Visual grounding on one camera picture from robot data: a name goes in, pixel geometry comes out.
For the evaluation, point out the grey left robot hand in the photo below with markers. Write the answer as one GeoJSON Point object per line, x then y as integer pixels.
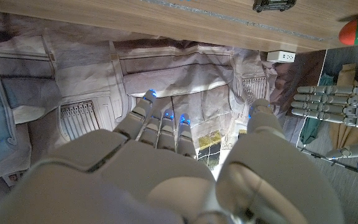
{"type": "Point", "coordinates": [337, 109]}

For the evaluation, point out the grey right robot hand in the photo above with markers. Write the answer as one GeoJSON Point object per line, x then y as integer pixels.
{"type": "Point", "coordinates": [135, 174]}

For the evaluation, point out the black toy car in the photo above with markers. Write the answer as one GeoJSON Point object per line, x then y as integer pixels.
{"type": "Point", "coordinates": [273, 3]}

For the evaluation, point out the white power strip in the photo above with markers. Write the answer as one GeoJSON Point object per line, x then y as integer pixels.
{"type": "Point", "coordinates": [281, 57]}

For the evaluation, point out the printed sofa backdrop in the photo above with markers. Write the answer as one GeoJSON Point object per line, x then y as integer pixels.
{"type": "Point", "coordinates": [89, 77]}

